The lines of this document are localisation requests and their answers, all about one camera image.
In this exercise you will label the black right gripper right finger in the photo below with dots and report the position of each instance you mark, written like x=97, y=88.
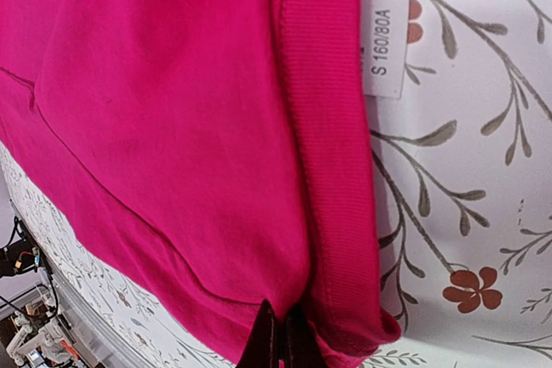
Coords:
x=300, y=348

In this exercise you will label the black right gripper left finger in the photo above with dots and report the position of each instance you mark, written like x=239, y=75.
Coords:
x=264, y=345

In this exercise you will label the red t-shirt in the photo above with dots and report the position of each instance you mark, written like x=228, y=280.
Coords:
x=215, y=152

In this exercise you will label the floral patterned tablecloth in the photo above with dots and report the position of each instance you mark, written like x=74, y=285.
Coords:
x=458, y=103

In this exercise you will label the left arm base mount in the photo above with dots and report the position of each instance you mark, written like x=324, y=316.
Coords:
x=22, y=253

